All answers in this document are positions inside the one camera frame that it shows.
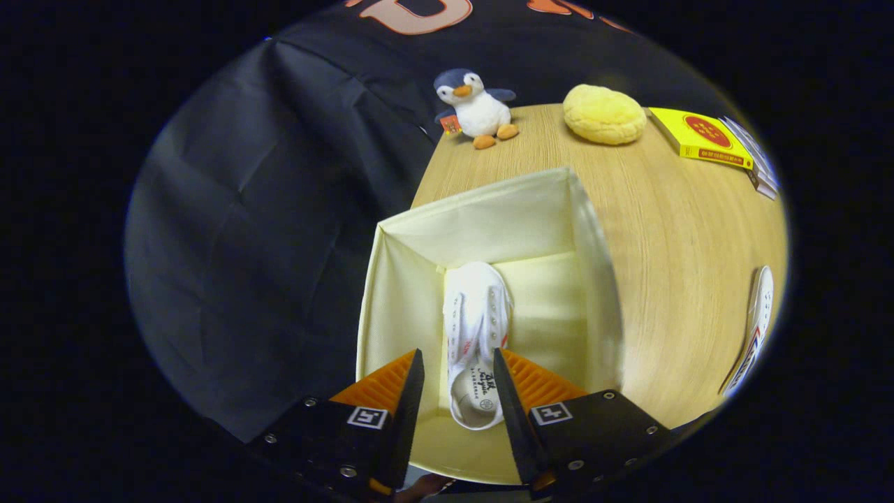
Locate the white canvas shoe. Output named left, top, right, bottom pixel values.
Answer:
left=442, top=261, right=514, bottom=430
left=721, top=265, right=775, bottom=399

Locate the plush penguin toy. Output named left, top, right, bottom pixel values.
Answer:
left=433, top=68, right=521, bottom=150

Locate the yellow book red circle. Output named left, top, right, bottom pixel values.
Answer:
left=648, top=107, right=755, bottom=170

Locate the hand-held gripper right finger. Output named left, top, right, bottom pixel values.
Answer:
left=492, top=347, right=675, bottom=498

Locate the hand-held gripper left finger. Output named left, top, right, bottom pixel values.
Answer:
left=248, top=349, right=425, bottom=498

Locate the cream fabric storage box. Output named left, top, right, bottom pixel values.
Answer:
left=356, top=166, right=624, bottom=486

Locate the yellow plush bun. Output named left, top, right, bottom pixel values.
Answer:
left=563, top=84, right=647, bottom=146

